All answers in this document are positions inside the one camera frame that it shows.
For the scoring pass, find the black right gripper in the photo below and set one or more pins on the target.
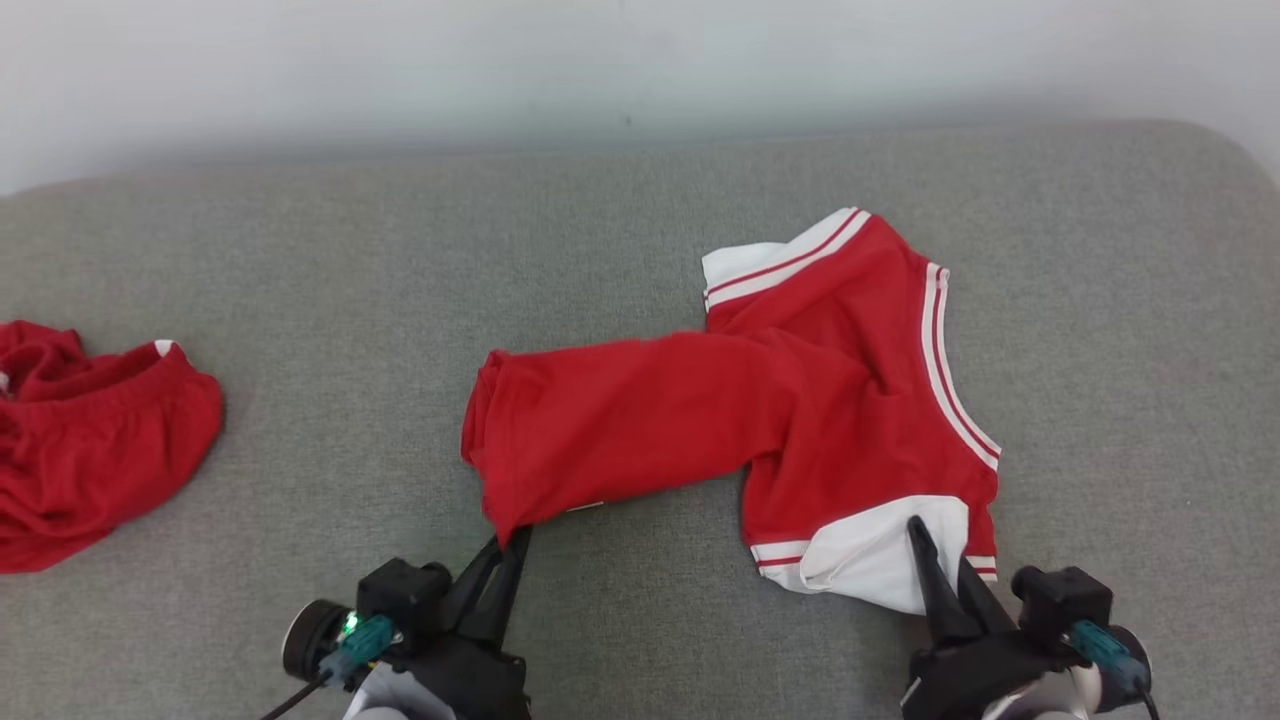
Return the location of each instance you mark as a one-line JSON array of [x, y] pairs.
[[970, 680]]

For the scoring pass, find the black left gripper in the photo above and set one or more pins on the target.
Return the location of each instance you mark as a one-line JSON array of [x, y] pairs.
[[480, 680]]

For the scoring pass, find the red Bulls basketball jersey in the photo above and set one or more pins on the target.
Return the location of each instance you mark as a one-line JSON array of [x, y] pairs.
[[800, 400]]

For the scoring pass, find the red white basketball shorts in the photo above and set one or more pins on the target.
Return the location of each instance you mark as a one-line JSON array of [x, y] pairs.
[[90, 450]]

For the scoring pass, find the grey fabric sofa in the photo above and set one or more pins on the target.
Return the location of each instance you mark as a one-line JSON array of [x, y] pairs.
[[300, 300]]

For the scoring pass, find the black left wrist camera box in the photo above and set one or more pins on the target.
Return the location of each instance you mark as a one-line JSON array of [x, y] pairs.
[[400, 590]]

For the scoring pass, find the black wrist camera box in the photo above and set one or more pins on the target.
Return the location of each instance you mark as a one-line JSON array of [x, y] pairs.
[[1060, 600], [400, 590]]

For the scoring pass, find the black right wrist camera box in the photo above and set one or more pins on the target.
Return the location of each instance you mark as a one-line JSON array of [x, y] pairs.
[[1060, 600]]

